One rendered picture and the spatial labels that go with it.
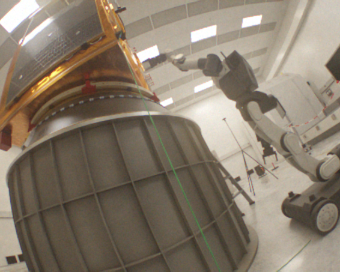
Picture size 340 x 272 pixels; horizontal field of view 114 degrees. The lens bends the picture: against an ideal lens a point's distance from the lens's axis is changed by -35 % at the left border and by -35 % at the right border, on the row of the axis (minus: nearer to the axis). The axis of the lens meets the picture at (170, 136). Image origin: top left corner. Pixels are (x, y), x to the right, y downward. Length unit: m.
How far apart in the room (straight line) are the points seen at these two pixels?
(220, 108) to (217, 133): 1.56
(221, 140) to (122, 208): 8.85
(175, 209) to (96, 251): 0.46
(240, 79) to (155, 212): 1.00
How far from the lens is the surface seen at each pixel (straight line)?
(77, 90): 1.51
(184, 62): 1.33
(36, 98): 1.67
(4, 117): 2.11
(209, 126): 9.68
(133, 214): 0.85
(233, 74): 1.27
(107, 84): 1.52
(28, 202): 1.18
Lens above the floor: 0.61
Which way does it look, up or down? 21 degrees up
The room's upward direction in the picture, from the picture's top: 25 degrees counter-clockwise
